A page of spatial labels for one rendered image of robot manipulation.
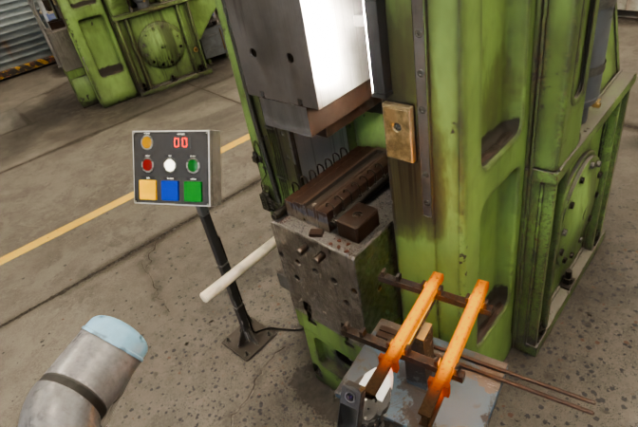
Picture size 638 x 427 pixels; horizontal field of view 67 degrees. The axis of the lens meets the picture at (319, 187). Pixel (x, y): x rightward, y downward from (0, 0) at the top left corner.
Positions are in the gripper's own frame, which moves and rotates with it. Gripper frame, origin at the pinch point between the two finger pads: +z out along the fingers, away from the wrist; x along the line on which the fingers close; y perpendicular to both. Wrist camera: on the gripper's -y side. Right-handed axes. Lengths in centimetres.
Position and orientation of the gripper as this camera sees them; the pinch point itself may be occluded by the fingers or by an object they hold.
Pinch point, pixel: (384, 369)
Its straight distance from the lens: 118.0
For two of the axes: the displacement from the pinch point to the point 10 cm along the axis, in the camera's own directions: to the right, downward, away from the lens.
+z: 5.4, -5.3, 6.5
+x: 8.3, 1.8, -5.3
